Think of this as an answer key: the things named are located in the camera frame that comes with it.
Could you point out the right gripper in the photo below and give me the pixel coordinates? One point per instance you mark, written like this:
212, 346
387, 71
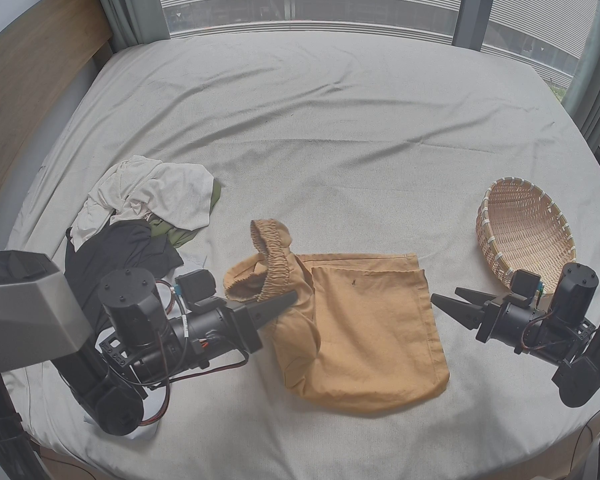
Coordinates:
505, 325

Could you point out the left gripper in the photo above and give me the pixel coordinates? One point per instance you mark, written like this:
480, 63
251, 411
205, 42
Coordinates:
220, 333

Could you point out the tan shorts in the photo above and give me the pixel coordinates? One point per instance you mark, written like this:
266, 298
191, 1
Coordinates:
370, 328

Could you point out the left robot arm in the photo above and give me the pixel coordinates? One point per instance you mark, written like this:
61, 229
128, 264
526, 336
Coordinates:
130, 308

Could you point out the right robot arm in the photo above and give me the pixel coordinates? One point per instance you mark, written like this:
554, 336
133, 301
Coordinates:
575, 293

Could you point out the pale blue garment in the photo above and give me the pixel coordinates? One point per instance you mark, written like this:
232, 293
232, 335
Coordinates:
192, 261

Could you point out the round woven basket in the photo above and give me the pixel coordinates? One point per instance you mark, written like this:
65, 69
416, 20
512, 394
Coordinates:
525, 233

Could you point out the green garment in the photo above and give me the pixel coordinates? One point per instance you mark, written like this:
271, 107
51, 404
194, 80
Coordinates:
160, 228

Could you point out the black garment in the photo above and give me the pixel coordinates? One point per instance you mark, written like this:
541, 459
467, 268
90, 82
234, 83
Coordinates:
125, 248

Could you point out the white garment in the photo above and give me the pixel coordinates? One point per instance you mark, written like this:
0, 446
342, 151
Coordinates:
145, 188

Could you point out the bed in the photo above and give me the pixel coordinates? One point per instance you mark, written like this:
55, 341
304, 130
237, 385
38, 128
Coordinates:
330, 118

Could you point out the grey-green curtain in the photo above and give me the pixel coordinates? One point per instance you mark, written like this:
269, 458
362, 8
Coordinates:
595, 68
130, 3

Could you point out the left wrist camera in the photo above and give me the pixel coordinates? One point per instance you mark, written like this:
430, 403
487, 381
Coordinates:
196, 285

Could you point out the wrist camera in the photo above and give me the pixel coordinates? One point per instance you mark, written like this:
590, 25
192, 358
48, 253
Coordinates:
525, 284
196, 285

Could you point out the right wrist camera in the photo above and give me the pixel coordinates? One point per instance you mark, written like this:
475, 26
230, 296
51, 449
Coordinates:
525, 284

